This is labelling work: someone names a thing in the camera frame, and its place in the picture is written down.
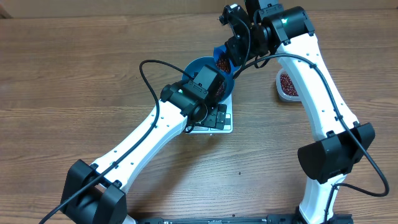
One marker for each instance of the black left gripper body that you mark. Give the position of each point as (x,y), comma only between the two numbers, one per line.
(213,119)

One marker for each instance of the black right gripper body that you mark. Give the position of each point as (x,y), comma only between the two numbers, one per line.
(245,49)

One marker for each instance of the blue plastic scoop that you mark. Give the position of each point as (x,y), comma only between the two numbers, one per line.
(223,61)

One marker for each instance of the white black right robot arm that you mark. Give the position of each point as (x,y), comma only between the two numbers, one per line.
(263,30)

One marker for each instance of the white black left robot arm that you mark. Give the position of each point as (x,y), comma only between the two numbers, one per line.
(96,192)

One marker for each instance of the white digital kitchen scale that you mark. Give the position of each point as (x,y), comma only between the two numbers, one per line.
(228,126)

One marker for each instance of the teal blue bowl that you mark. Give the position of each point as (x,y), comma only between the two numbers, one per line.
(197,64)

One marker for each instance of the clear plastic food container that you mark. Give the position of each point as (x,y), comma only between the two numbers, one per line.
(285,88)

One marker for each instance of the red adzuki beans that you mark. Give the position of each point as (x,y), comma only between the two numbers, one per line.
(284,84)

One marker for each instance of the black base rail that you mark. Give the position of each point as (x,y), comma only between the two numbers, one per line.
(270,219)

